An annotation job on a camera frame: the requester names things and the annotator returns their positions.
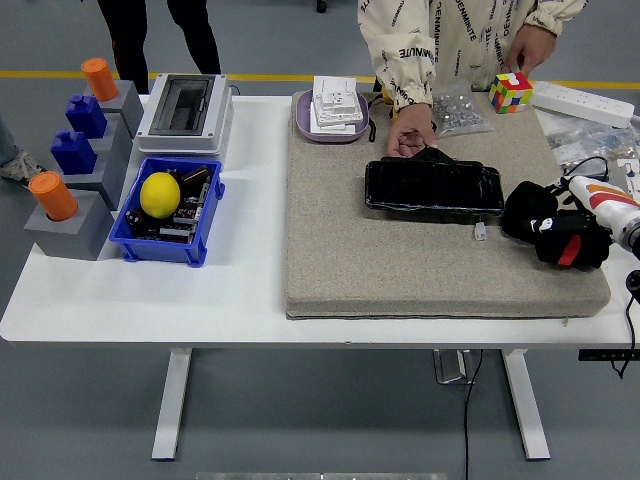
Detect person's left hand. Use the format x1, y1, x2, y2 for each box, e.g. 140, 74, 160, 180
501, 22, 557, 76

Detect person's right hand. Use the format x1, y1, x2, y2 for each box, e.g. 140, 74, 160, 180
386, 102, 439, 159

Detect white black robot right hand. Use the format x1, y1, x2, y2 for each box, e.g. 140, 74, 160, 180
519, 174, 640, 236

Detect glossy black panel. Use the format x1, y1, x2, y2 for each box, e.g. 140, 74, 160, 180
363, 145, 506, 225

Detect black table control panel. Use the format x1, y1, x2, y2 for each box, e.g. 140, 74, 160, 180
578, 348, 640, 362

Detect white electrical device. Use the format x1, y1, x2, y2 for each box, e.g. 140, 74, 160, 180
607, 158, 640, 196

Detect yellow tool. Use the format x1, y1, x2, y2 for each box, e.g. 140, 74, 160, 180
374, 79, 401, 123

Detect clear bag of screws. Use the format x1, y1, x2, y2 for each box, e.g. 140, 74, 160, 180
430, 79, 496, 140

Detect multicoloured puzzle cube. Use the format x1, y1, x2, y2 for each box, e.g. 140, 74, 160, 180
488, 71, 535, 116

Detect clear plastic bags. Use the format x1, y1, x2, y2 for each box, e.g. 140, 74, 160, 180
544, 107, 640, 176

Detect white power strip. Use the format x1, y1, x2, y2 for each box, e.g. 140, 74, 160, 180
529, 79, 636, 129

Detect person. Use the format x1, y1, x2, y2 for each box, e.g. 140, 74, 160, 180
0, 114, 49, 189
97, 0, 222, 96
356, 0, 592, 109

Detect purple oval tray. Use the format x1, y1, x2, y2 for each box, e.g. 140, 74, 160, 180
296, 89, 371, 145

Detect grey-brown mat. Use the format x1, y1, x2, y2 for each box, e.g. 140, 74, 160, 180
283, 91, 612, 321

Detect white table leg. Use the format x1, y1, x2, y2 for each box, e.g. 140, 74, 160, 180
150, 348, 194, 462
501, 348, 552, 462

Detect dark brown cylinder part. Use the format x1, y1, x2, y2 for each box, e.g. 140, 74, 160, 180
181, 165, 213, 187

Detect silver box under table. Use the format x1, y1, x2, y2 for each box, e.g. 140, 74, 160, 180
432, 348, 476, 386

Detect yellow lemon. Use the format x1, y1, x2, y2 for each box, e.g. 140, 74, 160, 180
139, 171, 182, 220

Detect blue plastic bin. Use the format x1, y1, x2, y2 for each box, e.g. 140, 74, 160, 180
108, 156, 226, 269

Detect grey block base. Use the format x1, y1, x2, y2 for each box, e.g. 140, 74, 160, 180
54, 144, 132, 211
87, 113, 135, 171
84, 79, 145, 140
22, 188, 117, 262

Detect orange cylinder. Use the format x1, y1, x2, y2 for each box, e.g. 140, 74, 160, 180
80, 57, 120, 103
27, 171, 80, 223

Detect blue plastic block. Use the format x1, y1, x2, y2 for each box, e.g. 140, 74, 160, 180
50, 129, 99, 176
64, 93, 109, 140

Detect looped black cable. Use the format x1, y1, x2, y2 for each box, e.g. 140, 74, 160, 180
563, 156, 611, 184

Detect black wrist strap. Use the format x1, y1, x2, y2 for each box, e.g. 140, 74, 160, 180
367, 94, 386, 144

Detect large white wall socket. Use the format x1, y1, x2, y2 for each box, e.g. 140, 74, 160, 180
308, 92, 365, 135

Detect small white wall socket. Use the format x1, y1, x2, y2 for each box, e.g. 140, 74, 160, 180
312, 75, 359, 109

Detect thin black hanging cable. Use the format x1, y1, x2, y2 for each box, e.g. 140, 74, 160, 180
611, 294, 640, 380

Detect grey enclosure with clear lid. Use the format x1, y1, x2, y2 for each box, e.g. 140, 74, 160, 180
135, 72, 235, 156

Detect black cable under table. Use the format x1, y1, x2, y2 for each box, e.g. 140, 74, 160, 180
463, 348, 484, 480

